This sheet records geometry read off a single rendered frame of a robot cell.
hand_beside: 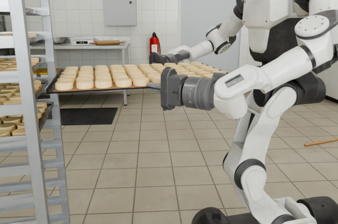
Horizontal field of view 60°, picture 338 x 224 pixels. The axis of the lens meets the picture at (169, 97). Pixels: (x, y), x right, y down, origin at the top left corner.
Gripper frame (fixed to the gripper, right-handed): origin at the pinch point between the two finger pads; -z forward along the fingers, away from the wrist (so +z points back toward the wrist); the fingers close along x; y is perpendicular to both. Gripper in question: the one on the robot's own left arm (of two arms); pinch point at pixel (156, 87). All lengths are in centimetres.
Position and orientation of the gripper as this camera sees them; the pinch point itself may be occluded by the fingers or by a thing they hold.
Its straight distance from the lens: 87.6
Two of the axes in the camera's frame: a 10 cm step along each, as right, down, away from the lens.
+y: -5.1, 2.1, -8.3
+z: 8.6, 1.2, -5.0
